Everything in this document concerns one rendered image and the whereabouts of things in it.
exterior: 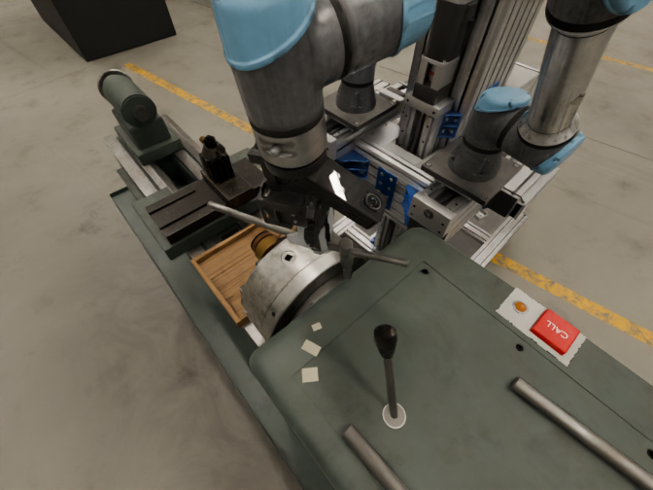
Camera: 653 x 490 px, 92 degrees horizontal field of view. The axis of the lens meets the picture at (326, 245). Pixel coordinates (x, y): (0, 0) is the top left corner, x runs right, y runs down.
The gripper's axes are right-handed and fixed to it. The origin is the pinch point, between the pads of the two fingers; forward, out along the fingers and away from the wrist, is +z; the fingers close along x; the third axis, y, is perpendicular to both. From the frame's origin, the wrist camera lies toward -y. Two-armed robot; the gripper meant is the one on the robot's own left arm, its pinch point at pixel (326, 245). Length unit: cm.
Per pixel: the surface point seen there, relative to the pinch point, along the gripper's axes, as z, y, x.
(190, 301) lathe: 82, 70, -3
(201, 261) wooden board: 49, 53, -10
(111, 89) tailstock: 26, 115, -64
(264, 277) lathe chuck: 17.1, 15.0, 1.7
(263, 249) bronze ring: 27.4, 23.0, -9.7
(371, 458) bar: 9.3, -13.9, 26.4
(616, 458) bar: 12, -46, 16
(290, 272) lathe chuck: 15.5, 9.5, -0.1
